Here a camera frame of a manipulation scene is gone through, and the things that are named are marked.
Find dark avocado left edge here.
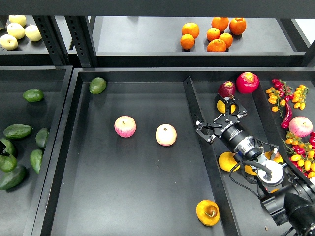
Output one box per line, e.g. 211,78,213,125
0,138,16,157

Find dark green long avocado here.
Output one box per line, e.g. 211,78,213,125
3,124,33,139

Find green avocado left tray top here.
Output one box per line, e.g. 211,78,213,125
23,89,44,102

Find dark avocado bottom left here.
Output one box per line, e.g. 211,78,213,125
0,165,27,190

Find dark red apple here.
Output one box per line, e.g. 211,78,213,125
218,81,236,97

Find pink apple left centre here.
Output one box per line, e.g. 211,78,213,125
114,116,136,138

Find cherry tomato bunch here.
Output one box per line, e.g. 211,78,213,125
283,131,315,181
265,79,309,118

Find bright red apple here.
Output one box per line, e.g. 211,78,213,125
236,72,260,94

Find pale pink apple centre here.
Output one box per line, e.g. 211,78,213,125
155,124,177,146

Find green avocado tray corner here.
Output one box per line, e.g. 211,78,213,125
89,77,107,94

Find orange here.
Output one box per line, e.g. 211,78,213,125
219,33,233,49
211,17,229,32
207,39,226,52
206,28,221,42
180,34,195,50
182,22,200,39
229,18,247,35

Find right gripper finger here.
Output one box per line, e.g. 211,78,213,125
216,94,247,122
193,113,222,143

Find orange back left lower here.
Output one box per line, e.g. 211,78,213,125
180,34,195,50

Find orange back right lower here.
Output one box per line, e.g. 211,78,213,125
219,33,233,49

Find black tray divider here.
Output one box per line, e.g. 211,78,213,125
183,76,241,236

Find dark avocado by tray wall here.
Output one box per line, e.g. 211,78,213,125
35,128,49,149

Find upper cherry tomato bunch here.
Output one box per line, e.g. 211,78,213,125
265,79,309,118

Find pink apple far right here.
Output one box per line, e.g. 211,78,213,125
288,116,313,138

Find orange back top right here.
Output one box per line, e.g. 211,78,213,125
229,18,247,35

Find pale yellow pear middle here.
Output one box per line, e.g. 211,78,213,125
6,23,25,40

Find black metal shelf frame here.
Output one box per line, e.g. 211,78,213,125
0,0,315,67

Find orange back front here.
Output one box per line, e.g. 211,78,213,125
207,39,226,52

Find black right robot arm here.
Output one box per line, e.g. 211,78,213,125
189,95,315,236

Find orange back left upper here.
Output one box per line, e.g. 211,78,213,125
182,22,200,39

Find lower cherry tomato bunch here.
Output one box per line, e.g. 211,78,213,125
283,131,315,181

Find red chili pepper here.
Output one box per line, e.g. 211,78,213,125
281,103,292,129

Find orange back centre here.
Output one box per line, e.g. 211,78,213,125
206,28,221,42

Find yellow pear right tray left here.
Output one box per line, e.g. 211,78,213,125
218,151,238,172

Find orange back top middle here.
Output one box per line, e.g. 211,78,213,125
211,17,229,32

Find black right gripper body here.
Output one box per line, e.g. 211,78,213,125
214,115,255,154

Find pale yellow pear front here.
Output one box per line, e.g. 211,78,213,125
0,34,18,51

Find yellow pear right tray middle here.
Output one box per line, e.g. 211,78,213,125
244,165,257,176

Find pale yellow pear right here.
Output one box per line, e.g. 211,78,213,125
25,25,42,42

